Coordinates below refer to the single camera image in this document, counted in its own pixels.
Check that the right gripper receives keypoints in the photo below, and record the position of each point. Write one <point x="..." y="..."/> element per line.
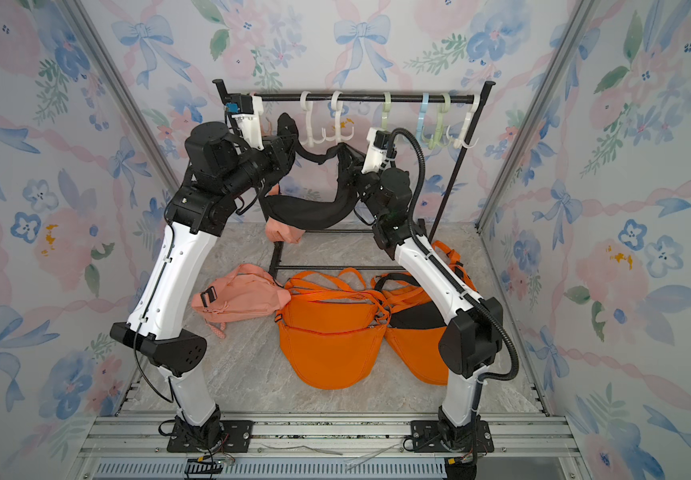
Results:
<point x="354" y="175"/>

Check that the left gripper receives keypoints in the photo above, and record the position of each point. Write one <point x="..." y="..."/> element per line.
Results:
<point x="275" y="152"/>

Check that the pink bag with buckle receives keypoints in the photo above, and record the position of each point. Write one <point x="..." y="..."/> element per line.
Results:
<point x="248" y="292"/>

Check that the orange bag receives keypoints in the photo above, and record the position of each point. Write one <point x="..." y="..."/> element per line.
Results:
<point x="348" y="285"/>
<point x="417" y="348"/>
<point x="331" y="345"/>

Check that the black strap bag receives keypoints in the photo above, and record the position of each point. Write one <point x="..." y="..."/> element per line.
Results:
<point x="411" y="307"/>

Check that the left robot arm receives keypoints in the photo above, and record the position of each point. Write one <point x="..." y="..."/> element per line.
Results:
<point x="223" y="166"/>

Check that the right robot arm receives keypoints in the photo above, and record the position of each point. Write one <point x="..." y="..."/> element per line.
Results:
<point x="473" y="336"/>

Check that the white plastic hook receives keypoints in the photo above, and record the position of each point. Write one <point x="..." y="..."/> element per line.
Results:
<point x="337" y="108"/>
<point x="307" y="106"/>

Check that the green plastic hook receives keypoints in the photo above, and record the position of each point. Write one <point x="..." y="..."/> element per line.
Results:
<point x="386" y="110"/>
<point x="442" y="110"/>

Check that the blue plastic hook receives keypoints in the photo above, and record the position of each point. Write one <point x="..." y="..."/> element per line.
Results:
<point x="421" y="117"/>

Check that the white hook far right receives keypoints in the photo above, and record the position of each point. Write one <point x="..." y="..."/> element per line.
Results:
<point x="461" y="141"/>

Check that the black metal clothes rack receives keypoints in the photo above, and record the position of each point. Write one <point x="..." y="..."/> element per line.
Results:
<point x="276" y="264"/>

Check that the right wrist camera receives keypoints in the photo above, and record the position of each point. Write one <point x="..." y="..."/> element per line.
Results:
<point x="377" y="156"/>

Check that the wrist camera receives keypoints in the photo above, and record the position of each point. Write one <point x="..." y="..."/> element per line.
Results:
<point x="247" y="111"/>
<point x="377" y="156"/>

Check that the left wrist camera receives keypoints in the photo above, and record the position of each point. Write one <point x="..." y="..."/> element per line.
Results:
<point x="247" y="111"/>

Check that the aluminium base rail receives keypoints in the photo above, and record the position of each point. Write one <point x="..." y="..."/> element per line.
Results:
<point x="137" y="445"/>

